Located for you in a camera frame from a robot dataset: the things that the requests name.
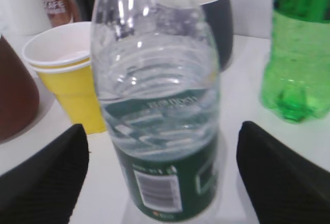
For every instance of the clear water bottle green label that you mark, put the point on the clear water bottle green label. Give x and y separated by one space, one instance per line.
156 75

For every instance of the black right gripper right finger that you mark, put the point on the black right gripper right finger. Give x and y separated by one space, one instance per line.
282 186

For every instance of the yellow paper cup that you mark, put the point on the yellow paper cup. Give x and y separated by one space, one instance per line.
73 88

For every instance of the green soda bottle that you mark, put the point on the green soda bottle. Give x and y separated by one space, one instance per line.
295 84

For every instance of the inner white paper cup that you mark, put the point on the inner white paper cup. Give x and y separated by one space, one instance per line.
58 47

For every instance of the dark grey mug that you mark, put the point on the dark grey mug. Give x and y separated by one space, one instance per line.
219 20

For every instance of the Nescafe coffee bottle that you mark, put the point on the Nescafe coffee bottle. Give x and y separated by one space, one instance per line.
61 12

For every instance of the white mug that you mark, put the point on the white mug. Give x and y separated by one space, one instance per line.
26 17

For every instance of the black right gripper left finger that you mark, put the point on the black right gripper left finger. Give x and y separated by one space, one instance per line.
45 188

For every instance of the red brown mug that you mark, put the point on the red brown mug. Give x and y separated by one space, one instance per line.
19 93

